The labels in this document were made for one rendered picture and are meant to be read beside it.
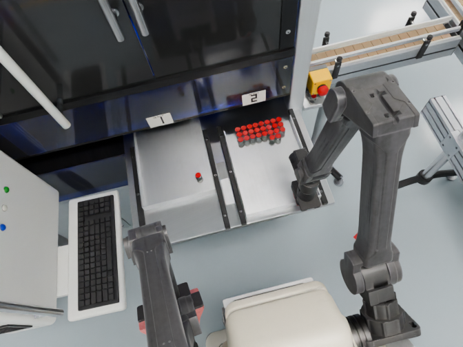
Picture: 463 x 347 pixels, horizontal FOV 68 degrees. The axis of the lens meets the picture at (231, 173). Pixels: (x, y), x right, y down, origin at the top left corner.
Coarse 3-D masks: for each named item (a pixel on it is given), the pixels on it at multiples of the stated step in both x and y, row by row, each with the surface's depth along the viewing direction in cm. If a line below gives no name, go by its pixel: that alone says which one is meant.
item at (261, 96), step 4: (256, 92) 120; (260, 92) 120; (264, 92) 121; (244, 96) 120; (248, 96) 121; (252, 96) 121; (260, 96) 122; (264, 96) 123; (244, 100) 122; (248, 100) 123; (260, 100) 124; (264, 100) 125; (244, 104) 124; (248, 104) 125
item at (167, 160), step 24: (192, 120) 137; (144, 144) 134; (168, 144) 133; (192, 144) 132; (144, 168) 130; (168, 168) 129; (192, 168) 128; (144, 192) 125; (168, 192) 125; (192, 192) 124
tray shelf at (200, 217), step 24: (216, 120) 136; (240, 120) 135; (264, 120) 135; (216, 144) 132; (312, 144) 129; (216, 168) 127; (216, 192) 123; (168, 216) 121; (192, 216) 120; (216, 216) 119; (264, 216) 118
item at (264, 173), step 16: (288, 128) 132; (256, 144) 130; (288, 144) 129; (240, 160) 128; (256, 160) 127; (272, 160) 127; (288, 160) 126; (240, 176) 125; (256, 176) 124; (272, 176) 124; (288, 176) 123; (240, 192) 119; (256, 192) 122; (272, 192) 121; (288, 192) 121; (256, 208) 119; (272, 208) 116
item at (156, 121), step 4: (156, 116) 119; (160, 116) 119; (164, 116) 120; (168, 116) 120; (148, 120) 120; (152, 120) 120; (156, 120) 121; (160, 120) 121; (164, 120) 122; (168, 120) 123; (172, 120) 123; (152, 124) 122; (156, 124) 123; (160, 124) 123; (164, 124) 124
